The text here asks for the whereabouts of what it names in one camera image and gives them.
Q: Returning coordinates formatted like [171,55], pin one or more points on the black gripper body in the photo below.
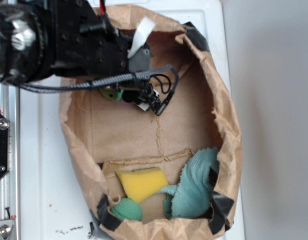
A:
[114,62]

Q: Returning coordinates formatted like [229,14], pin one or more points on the green plush frog toy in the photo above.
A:
[111,94]

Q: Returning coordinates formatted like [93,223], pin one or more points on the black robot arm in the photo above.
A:
[54,46]

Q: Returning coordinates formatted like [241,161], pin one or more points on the white tape strip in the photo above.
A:
[143,31]

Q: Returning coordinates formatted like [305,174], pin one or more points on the yellow sponge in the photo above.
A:
[140,184]

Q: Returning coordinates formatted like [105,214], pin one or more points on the green knitted ball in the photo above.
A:
[127,209]

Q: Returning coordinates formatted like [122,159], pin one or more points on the teal microfiber cloth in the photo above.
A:
[190,198]

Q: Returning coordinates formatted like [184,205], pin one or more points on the black corner bracket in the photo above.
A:
[4,145]

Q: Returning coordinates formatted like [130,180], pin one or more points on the aluminium frame rail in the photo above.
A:
[10,183]

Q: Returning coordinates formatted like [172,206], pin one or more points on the silver lower bracket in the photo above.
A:
[6,229]

